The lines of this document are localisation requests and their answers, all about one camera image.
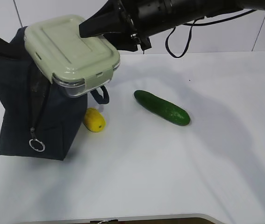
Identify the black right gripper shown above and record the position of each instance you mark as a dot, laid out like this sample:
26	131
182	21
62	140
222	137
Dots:
118	22

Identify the glass container with green lid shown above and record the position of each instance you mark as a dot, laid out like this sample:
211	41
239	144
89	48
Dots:
78	65

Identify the dark navy fabric lunch bag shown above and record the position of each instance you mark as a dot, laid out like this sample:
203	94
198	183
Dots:
39	120

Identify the yellow toy lemon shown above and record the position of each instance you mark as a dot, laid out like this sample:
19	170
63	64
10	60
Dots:
93	120

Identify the green cucumber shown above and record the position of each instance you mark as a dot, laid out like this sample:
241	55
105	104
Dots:
162	108

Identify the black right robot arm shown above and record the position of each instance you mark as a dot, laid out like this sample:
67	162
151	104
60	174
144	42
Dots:
157	16

